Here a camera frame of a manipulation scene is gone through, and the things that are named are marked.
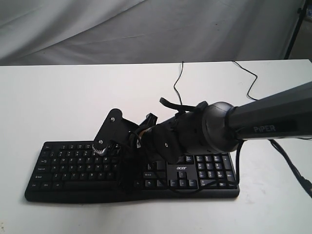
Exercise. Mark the grey backdrop cloth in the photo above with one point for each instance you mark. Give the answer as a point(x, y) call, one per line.
point(63, 32)

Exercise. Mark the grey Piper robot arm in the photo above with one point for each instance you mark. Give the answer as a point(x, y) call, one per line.
point(220, 127)

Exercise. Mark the black acer keyboard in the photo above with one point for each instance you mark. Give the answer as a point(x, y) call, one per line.
point(70, 172)

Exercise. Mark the black tripod stand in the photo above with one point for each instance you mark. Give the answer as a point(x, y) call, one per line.
point(301, 12)

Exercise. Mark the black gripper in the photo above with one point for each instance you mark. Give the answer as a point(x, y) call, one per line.
point(171, 139)

